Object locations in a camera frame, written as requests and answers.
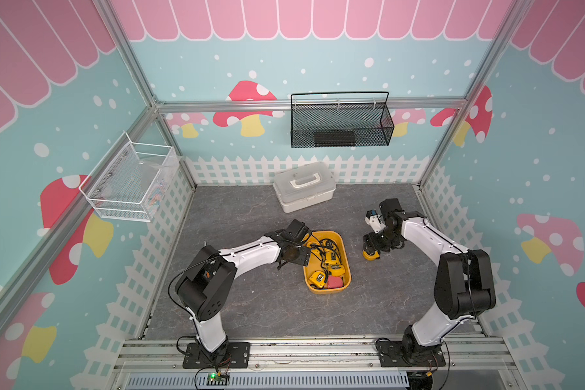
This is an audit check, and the yellow plastic storage bin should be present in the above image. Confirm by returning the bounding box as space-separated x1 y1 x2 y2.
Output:
303 231 352 295

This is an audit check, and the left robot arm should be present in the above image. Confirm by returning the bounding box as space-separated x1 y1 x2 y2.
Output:
174 219 312 354

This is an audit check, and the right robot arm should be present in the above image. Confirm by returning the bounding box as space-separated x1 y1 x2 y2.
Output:
362 198 497 361

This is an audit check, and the pink object in bin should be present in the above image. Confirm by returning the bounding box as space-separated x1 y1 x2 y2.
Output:
326 276 345 289

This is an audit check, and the white plastic lidded case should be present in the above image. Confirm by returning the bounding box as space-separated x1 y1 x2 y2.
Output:
273 162 336 214

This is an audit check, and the green lit circuit board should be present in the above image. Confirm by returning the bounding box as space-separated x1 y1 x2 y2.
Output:
206 372 230 386

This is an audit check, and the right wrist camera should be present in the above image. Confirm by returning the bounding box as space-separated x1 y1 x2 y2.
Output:
365 210 385 234

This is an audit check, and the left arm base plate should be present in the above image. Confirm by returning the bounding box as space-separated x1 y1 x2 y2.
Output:
182 341 251 369

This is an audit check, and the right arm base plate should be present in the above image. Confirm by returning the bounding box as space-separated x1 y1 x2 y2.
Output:
375 338 446 370

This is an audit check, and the grey slotted cable duct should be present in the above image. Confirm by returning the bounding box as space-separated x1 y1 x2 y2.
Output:
125 371 410 389

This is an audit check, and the black mesh wall basket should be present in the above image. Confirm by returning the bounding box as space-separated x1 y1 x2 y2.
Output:
290 91 395 149

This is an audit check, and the aluminium mounting rail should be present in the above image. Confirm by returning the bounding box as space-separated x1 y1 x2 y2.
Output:
112 333 517 373

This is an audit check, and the white wire wall basket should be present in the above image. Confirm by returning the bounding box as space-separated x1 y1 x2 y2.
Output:
79 133 180 223

